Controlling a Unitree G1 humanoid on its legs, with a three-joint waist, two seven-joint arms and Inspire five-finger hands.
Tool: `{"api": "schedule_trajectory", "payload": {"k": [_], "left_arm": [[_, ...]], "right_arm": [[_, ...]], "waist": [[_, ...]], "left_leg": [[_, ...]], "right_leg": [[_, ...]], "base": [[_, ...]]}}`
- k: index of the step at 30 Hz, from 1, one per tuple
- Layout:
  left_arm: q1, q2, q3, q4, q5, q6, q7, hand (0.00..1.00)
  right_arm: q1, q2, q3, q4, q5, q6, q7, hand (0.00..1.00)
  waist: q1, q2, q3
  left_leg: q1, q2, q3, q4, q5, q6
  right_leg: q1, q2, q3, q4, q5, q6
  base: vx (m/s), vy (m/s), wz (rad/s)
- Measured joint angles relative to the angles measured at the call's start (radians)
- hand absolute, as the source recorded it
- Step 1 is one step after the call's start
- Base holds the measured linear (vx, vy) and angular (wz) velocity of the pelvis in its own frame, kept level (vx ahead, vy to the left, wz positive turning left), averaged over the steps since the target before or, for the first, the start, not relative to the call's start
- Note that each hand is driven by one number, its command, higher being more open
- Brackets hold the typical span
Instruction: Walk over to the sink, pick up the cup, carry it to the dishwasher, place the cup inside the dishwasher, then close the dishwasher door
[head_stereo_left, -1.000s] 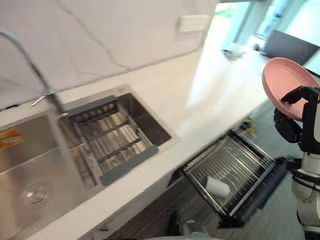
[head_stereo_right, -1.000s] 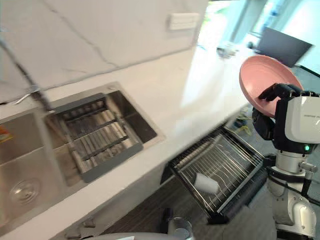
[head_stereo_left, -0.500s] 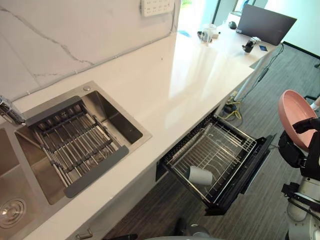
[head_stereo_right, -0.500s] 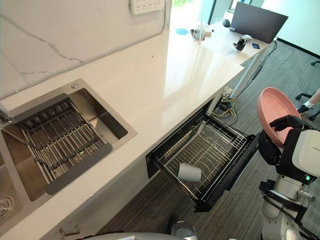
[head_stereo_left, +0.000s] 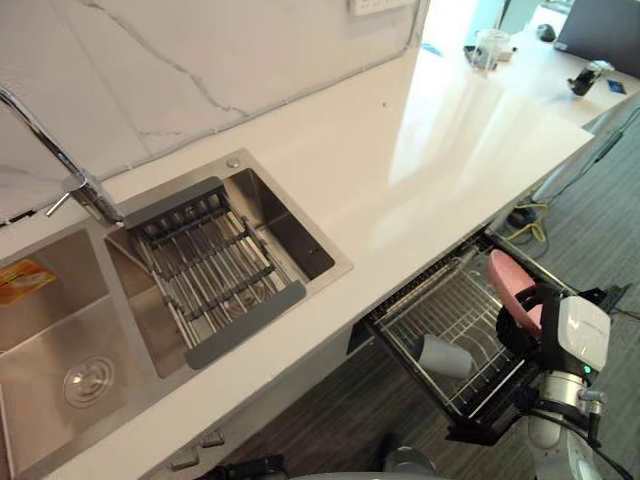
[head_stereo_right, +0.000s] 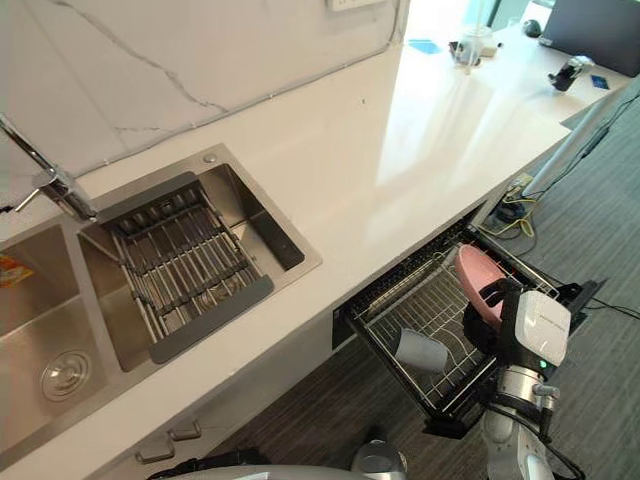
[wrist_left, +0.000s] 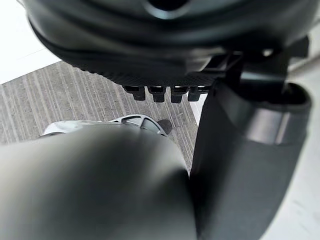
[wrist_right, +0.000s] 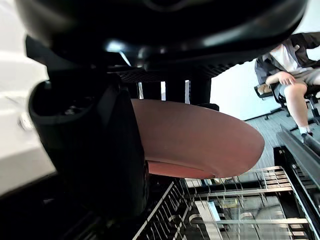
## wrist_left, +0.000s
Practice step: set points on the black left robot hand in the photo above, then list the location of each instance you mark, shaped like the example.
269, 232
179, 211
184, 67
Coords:
155, 42

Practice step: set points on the dark robot left foot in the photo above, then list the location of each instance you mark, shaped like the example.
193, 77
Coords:
165, 125

